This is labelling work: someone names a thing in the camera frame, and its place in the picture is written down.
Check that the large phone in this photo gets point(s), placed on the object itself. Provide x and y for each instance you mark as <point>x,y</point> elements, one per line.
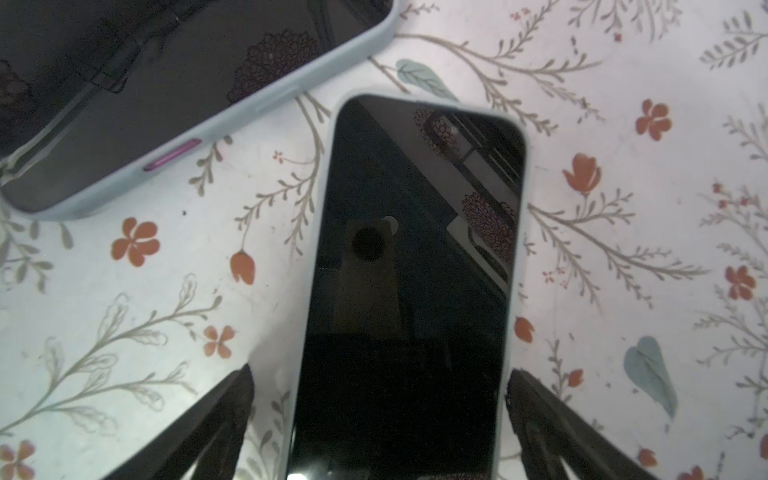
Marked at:
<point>99,96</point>

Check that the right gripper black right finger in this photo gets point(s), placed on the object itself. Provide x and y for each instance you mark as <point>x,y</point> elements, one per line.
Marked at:
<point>555,440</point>

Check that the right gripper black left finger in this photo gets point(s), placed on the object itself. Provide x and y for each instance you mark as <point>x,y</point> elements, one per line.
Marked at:
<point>205,441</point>

